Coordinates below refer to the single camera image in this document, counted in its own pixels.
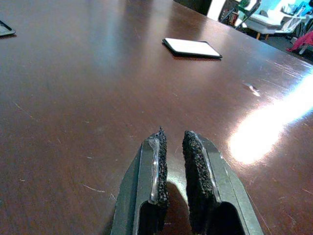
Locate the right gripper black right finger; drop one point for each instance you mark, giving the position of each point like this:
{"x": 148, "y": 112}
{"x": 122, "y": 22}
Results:
{"x": 203, "y": 176}

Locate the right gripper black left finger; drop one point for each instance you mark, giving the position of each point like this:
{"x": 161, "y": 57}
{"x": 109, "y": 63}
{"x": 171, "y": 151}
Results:
{"x": 149, "y": 176}

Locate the dark brown wooden table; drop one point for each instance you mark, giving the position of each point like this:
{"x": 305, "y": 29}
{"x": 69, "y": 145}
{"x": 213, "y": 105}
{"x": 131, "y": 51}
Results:
{"x": 73, "y": 98}

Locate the black-framed white flat card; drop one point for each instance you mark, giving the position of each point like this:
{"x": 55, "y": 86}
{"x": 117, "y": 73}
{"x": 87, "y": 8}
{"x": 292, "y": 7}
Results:
{"x": 190, "y": 46}

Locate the white sofa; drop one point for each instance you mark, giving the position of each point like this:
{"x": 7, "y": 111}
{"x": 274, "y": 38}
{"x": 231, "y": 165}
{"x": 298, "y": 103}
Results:
{"x": 266, "y": 19}

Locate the red cloth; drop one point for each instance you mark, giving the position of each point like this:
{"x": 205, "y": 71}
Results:
{"x": 304, "y": 40}

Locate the green and black chair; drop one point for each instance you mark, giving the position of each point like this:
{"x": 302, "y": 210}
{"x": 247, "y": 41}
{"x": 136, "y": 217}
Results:
{"x": 245, "y": 9}

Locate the black box-shaped object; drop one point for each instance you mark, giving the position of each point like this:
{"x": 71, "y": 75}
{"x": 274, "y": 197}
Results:
{"x": 193, "y": 3}

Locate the black-framed grey flat object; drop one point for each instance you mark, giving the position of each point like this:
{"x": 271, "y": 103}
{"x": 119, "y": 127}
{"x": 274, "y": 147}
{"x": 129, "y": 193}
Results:
{"x": 5, "y": 29}

